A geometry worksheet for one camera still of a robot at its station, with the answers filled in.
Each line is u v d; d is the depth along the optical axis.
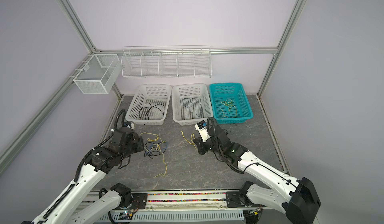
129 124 0.68
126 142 0.56
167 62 0.97
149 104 1.15
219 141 0.56
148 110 1.11
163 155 0.85
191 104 1.15
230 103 1.12
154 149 0.81
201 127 0.65
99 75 0.99
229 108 1.11
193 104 1.15
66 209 0.40
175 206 0.73
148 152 0.81
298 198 0.39
